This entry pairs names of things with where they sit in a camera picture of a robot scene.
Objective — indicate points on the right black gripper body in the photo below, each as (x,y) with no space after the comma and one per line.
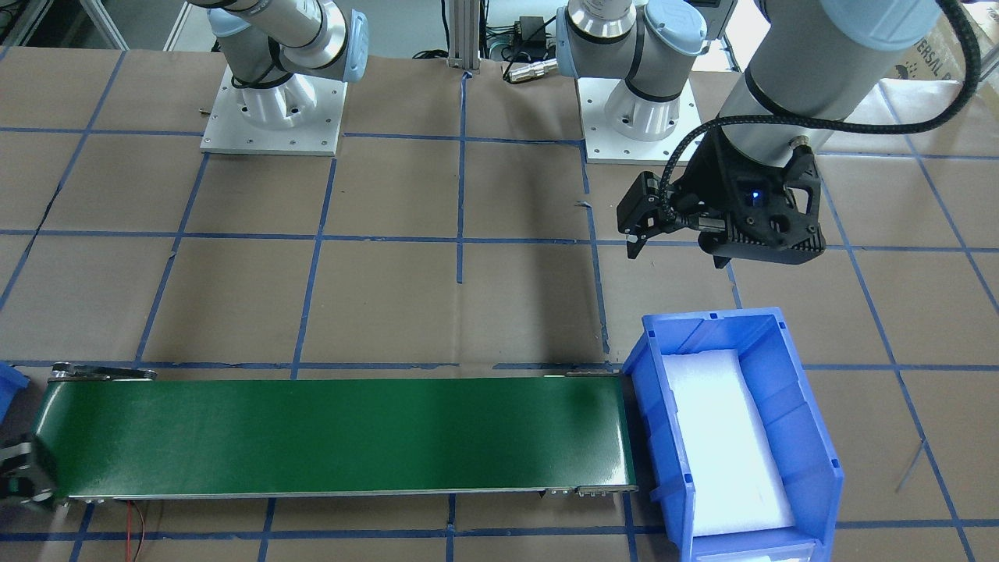
(17,467)

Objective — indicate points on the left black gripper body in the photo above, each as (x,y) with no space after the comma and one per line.
(709,181)

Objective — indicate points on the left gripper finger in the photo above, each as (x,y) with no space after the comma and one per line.
(644,213)

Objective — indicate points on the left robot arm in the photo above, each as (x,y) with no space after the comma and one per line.
(816,63)

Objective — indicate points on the green conveyor belt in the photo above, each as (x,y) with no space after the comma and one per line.
(213,439)

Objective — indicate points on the blue plastic bin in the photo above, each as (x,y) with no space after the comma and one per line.
(807,463)
(13,382)

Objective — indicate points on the white foam pad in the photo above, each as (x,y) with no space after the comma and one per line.
(737,484)

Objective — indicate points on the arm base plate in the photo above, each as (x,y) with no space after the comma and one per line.
(300,117)
(640,121)

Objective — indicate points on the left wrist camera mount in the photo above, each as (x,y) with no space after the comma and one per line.
(772,212)

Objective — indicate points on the aluminium frame post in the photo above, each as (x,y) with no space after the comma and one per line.
(464,20)

